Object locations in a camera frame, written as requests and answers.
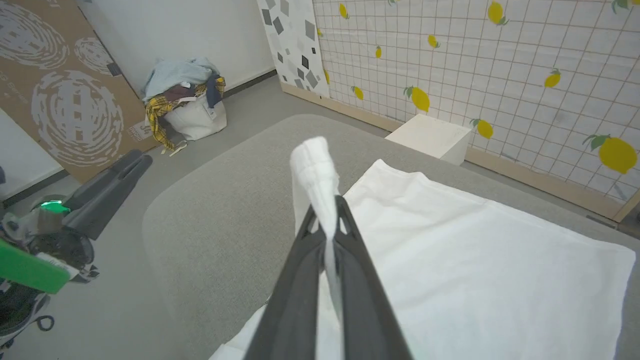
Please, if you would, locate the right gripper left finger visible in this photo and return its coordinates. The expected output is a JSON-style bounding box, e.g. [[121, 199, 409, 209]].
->
[[243, 202, 333, 360]]

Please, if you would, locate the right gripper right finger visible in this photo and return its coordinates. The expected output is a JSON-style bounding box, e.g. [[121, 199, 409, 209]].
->
[[325, 196, 413, 360]]

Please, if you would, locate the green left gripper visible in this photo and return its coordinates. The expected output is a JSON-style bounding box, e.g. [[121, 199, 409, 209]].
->
[[0, 149, 153, 295]]

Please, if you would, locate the white garment with grey stitching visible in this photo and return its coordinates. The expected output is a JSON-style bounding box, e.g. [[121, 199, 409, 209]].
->
[[209, 136, 637, 360]]

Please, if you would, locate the white laundry bag with clothes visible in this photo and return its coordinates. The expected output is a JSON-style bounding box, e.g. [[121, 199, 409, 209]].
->
[[145, 76, 227, 153]]

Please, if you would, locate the brown swirl print cardboard sheet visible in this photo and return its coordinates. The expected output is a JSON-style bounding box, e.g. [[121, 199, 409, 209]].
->
[[0, 0, 162, 184]]

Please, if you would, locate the grey fabric sofa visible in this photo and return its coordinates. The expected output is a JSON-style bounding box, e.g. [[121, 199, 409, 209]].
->
[[141, 114, 640, 360]]

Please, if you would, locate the dark maroon garment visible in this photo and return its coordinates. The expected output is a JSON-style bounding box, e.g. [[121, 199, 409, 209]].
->
[[162, 84, 197, 103]]

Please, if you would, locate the light blue garment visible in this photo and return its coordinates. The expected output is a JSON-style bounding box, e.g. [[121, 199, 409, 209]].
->
[[141, 56, 221, 103]]

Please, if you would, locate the navy garment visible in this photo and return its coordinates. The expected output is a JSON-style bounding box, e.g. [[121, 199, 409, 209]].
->
[[204, 74, 224, 109]]

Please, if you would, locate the white box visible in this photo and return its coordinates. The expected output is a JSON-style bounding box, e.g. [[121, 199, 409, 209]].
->
[[384, 114, 473, 167]]

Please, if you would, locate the grey diamond pattern panel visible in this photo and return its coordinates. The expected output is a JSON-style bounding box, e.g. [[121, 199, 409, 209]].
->
[[256, 0, 332, 99]]

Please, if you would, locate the lemon print grid partition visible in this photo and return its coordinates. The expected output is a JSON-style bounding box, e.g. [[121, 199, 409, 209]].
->
[[312, 0, 640, 224]]

